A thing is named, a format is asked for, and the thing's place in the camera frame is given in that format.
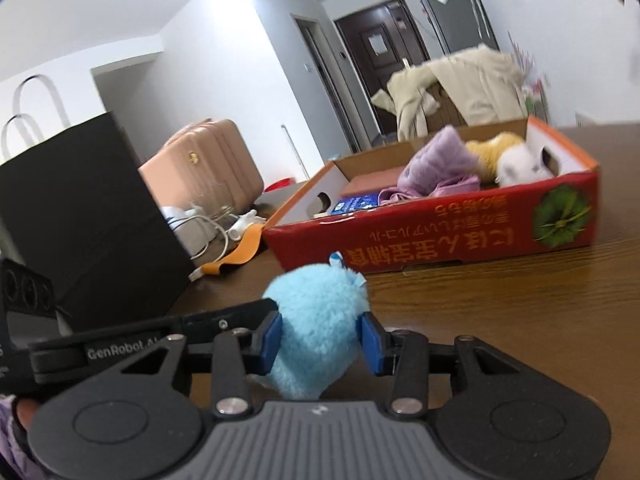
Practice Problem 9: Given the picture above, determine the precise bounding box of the purple knit cloth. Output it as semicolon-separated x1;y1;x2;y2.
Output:
378;125;483;206

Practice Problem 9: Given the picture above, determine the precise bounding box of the dark brown door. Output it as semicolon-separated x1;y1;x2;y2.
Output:
334;0;431;153

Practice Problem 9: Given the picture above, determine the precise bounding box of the red and orange cardboard box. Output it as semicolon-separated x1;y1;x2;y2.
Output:
262;115;601;276

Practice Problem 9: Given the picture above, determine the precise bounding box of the yellow and white hamster plush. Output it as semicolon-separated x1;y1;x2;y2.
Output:
465;131;556;189

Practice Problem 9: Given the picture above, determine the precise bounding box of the white power adapter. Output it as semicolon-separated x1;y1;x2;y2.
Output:
229;209;262;239

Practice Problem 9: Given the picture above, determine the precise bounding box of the person's left hand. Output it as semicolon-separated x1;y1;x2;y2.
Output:
9;397;40;455

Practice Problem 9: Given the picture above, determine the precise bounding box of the person's left forearm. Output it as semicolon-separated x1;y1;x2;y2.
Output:
0;392;41;480

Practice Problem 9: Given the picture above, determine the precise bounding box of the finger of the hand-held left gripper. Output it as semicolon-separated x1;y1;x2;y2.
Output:
180;298;280;337

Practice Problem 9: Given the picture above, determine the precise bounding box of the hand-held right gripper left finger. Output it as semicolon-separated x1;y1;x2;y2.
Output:
117;310;284;419

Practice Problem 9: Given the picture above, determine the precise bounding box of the pink suitcase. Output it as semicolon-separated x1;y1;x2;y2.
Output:
139;119;265;216

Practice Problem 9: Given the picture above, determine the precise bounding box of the beige coat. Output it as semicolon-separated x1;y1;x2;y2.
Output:
371;44;531;142

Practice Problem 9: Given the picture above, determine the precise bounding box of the grey refrigerator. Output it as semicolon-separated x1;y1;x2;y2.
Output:
412;0;501;59

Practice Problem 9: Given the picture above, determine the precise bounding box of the white charging cable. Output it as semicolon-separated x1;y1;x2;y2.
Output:
160;202;238;282

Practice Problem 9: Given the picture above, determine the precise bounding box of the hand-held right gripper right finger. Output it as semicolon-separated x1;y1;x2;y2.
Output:
359;311;527;419

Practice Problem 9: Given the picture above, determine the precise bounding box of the blue packet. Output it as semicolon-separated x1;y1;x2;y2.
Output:
330;191;384;217

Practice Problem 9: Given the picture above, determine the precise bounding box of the light blue fluffy plush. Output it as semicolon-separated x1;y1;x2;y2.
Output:
262;251;371;401

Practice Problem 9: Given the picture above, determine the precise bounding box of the orange strap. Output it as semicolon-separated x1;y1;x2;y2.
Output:
200;222;266;277

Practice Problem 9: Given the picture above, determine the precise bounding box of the black paper bag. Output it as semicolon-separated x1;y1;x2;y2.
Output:
0;74;198;318

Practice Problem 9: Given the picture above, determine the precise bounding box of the brown wooden chair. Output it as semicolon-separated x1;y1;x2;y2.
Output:
425;82;501;137

